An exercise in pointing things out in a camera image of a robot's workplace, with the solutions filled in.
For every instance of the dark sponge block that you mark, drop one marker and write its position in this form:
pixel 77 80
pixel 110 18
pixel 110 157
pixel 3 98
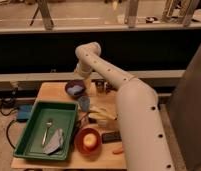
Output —
pixel 110 137

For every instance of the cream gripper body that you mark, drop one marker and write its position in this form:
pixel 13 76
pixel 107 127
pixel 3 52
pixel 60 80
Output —
pixel 87 82

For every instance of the red bowl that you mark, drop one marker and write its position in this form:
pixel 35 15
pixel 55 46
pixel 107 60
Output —
pixel 79 141

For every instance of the orange carrot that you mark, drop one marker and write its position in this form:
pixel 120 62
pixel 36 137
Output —
pixel 117 151

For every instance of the metal fork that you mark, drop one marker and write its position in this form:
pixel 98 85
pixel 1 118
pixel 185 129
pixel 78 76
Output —
pixel 48 125

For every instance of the blue-grey cup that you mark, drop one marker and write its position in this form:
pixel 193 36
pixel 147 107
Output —
pixel 84 103

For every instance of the dark purple bowl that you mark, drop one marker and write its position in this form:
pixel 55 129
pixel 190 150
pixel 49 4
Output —
pixel 72 83

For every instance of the bunch of dark grapes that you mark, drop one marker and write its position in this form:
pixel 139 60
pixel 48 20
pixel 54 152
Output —
pixel 109 88

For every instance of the green plastic tray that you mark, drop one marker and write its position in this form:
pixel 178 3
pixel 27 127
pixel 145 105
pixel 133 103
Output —
pixel 48 131

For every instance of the blue power box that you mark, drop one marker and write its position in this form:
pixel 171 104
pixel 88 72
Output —
pixel 24 113

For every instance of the yellow apple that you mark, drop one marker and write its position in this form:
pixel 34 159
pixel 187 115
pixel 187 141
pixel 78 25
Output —
pixel 89 141

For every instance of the grey cloth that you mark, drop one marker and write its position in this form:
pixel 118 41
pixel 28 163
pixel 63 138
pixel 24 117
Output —
pixel 55 142

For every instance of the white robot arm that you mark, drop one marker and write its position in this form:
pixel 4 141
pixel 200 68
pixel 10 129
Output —
pixel 143 136

